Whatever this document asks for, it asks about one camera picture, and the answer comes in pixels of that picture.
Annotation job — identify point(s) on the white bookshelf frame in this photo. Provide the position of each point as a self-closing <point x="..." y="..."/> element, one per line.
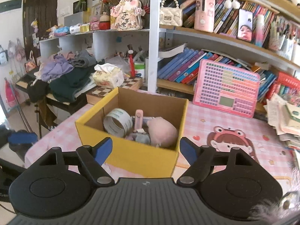
<point x="156" y="37"/>

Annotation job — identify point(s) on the pile of clothes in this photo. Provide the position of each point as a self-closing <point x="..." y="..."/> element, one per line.
<point x="62" y="75"/>

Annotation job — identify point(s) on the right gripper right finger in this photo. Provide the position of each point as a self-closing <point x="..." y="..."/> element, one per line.
<point x="200" y="160"/>

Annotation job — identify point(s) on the row of blue purple books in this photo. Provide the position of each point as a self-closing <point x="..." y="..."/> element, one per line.
<point x="183" y="63"/>

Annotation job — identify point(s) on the stack of papers and books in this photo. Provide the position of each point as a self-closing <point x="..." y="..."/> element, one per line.
<point x="283" y="116"/>

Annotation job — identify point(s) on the floral tissue box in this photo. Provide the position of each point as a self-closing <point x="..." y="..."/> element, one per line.
<point x="108" y="75"/>

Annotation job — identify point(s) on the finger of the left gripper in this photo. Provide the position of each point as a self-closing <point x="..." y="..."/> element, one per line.
<point x="22" y="138"/>

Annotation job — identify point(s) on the white green pen holder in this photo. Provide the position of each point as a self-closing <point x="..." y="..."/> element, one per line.
<point x="140" y="69"/>

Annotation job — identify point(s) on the white quilted handbag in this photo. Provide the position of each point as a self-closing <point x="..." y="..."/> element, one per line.
<point x="170" y="16"/>

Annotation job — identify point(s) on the yellow cardboard box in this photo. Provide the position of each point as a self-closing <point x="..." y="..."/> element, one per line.
<point x="145" y="130"/>

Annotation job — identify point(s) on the pink learning tablet toy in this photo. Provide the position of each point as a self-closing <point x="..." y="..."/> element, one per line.
<point x="226" y="88"/>

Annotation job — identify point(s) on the pink plush toy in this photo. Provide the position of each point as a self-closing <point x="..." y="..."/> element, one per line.
<point x="162" y="133"/>

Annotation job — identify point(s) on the red boxed books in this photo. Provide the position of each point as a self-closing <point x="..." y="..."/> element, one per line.
<point x="284" y="83"/>

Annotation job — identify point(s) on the pink floral decorated bag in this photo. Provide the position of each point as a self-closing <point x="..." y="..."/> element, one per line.
<point x="126" y="16"/>

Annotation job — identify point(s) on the clear packing tape roll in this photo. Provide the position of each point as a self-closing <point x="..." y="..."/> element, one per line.
<point x="118" y="123"/>

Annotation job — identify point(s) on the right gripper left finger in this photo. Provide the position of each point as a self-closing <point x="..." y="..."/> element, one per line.
<point x="91" y="160"/>

